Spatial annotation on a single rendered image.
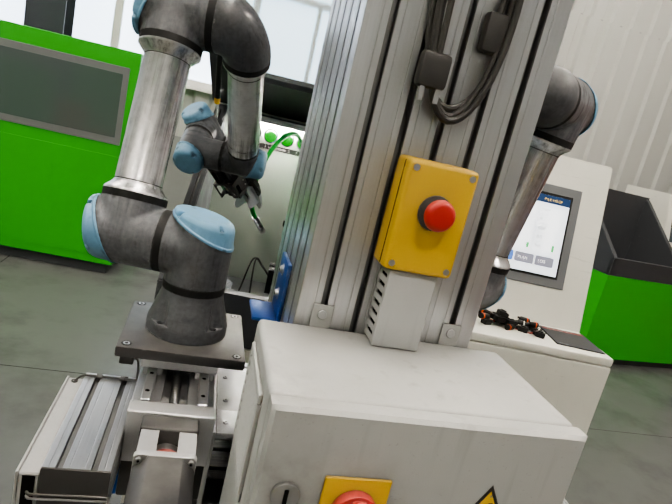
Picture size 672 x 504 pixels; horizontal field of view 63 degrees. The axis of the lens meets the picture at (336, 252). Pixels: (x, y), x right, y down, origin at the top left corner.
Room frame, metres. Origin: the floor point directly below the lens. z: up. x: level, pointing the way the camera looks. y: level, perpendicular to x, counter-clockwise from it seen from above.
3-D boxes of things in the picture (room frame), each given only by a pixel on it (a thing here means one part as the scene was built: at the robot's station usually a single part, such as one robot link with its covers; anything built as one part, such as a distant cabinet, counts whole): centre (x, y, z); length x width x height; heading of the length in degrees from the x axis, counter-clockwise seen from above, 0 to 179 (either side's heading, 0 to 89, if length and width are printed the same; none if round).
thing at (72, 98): (4.21, 2.19, 0.81); 1.05 x 0.81 x 1.62; 99
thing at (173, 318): (0.99, 0.25, 1.09); 0.15 x 0.15 x 0.10
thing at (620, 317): (5.10, -2.64, 0.78); 1.30 x 0.85 x 1.55; 113
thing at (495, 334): (1.71, -0.56, 0.96); 0.70 x 0.22 x 0.03; 97
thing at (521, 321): (1.71, -0.59, 1.01); 0.23 x 0.11 x 0.06; 97
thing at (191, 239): (0.99, 0.25, 1.20); 0.13 x 0.12 x 0.14; 94
